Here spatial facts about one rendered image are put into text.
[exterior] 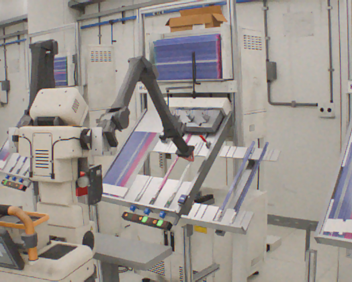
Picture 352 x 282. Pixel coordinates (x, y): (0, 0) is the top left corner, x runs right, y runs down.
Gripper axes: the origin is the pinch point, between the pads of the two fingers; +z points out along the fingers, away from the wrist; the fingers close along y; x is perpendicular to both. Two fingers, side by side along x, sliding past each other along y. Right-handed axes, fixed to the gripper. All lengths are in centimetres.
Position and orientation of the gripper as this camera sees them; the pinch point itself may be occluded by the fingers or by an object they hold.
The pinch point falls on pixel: (191, 160)
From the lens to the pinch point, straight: 254.5
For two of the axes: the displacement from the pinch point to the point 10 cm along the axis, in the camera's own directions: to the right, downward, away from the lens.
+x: -4.4, 7.6, -4.8
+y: -7.7, -0.5, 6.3
